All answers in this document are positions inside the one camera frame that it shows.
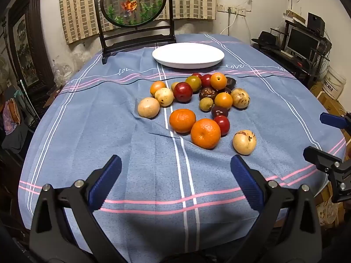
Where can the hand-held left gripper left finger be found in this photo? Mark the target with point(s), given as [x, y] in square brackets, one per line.
[105, 182]

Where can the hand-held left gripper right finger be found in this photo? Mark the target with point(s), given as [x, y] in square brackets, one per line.
[246, 183]

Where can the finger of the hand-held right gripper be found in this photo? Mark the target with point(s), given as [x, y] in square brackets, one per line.
[330, 119]
[318, 156]

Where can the tan spotted round fruit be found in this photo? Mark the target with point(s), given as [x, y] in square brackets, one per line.
[244, 142]
[164, 97]
[240, 98]

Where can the small red plum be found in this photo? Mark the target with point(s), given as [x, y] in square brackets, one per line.
[196, 75]
[221, 125]

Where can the orange mandarin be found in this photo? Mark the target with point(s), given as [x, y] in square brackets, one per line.
[182, 120]
[205, 133]

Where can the dark purple plum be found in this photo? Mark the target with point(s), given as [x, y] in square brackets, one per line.
[225, 89]
[219, 111]

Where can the smooth tan round fruit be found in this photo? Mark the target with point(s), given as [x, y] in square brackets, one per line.
[148, 107]

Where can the smooth orange round fruit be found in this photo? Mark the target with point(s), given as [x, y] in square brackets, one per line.
[218, 80]
[223, 100]
[156, 87]

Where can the small yellow-green fruit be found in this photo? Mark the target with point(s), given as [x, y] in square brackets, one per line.
[173, 85]
[206, 104]

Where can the dark brown tan-capped fruit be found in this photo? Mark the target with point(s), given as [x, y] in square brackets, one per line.
[207, 93]

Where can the dark purple fruit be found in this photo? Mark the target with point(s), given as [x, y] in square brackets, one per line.
[231, 82]

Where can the yellow-green round fruit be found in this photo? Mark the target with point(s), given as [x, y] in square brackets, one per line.
[193, 83]

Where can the white oval plate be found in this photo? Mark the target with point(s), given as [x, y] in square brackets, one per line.
[189, 56]

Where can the large cardboard box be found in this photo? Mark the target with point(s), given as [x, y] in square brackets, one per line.
[331, 106]

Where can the pale patterned container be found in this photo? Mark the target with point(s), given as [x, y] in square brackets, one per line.
[327, 211]

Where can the white plastic bucket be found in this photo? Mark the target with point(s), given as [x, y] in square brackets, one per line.
[333, 85]

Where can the blue striped tablecloth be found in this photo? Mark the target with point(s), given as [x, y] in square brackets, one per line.
[109, 131]

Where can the black computer desk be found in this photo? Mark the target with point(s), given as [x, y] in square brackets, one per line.
[296, 65]

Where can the white keyboard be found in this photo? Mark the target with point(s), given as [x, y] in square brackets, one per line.
[287, 53]

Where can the computer monitor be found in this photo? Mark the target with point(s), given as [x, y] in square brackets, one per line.
[301, 42]

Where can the black speaker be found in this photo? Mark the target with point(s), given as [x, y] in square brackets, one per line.
[315, 23]

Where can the black hat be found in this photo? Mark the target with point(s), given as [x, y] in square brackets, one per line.
[264, 39]

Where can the small cardboard box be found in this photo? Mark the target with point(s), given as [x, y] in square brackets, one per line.
[296, 16]

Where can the purple cloth bag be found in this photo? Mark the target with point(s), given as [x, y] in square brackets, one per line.
[12, 115]

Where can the clear plastic bags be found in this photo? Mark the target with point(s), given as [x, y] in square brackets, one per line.
[64, 71]

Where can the white green-tipped stick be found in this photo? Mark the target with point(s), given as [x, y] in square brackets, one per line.
[24, 90]

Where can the dark framed painting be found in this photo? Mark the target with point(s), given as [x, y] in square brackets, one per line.
[26, 49]

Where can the round goldfish table screen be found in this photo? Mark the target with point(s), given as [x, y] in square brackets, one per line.
[129, 5]

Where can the white wall socket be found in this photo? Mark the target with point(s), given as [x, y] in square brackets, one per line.
[242, 11]
[221, 6]
[233, 10]

